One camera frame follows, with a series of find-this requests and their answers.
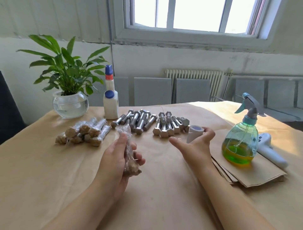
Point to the white handheld controller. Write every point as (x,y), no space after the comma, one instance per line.
(272,151)

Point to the black trash bin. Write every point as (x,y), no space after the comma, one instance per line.
(10,111)

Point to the large brown paper table cover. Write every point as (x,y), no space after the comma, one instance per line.
(33,170)

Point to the white framed window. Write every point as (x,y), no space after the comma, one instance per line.
(199,19)

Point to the white glue bottle blue cap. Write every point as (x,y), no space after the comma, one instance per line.
(111,105)

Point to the grey chair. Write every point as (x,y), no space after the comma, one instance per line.
(123,91)
(284,97)
(193,91)
(253,87)
(152,91)

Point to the person's left hand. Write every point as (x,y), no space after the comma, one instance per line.
(111,168)

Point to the person's right forearm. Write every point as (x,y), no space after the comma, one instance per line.
(232,206)

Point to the green leafy plant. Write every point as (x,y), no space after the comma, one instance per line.
(64,64)

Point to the round glass vase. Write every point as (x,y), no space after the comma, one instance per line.
(70,105)

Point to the pile of steel bolts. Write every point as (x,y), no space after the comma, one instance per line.
(146,122)

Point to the steel hex bolt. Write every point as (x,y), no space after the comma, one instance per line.
(74,130)

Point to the white cling film roll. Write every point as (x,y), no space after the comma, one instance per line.
(194,133)

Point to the green spray bottle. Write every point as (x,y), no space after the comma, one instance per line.
(240,144)

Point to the stack of brown paper sheets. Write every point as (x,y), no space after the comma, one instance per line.
(260,173)

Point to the white radiator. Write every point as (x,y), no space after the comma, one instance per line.
(194,78)

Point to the white vertical blind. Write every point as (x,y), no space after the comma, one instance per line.
(47,19)

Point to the person's right hand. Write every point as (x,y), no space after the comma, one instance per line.
(196,151)

